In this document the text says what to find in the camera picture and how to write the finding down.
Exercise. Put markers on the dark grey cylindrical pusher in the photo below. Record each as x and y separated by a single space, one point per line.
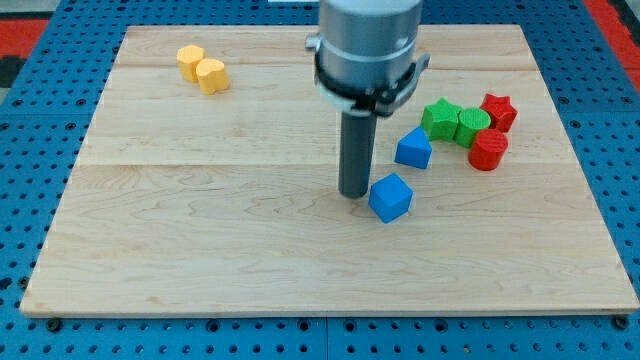
357 139

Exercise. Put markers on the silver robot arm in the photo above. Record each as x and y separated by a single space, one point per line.
364 64

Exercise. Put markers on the blue triangle block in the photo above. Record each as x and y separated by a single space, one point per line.
414 149

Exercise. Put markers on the yellow hexagon block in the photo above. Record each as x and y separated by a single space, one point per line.
188 57

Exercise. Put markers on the blue cube block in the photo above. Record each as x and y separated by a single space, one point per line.
390 198

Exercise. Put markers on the green star block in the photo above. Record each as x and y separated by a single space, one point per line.
440 120

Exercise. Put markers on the green cylinder block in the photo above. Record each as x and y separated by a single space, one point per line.
470 122

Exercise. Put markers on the red cylinder block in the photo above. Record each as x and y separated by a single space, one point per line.
488 149

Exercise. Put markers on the red star block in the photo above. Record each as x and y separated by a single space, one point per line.
501 111

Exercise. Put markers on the yellow heart block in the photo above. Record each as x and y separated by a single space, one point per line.
212 76

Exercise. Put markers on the wooden board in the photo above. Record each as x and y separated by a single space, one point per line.
188 205

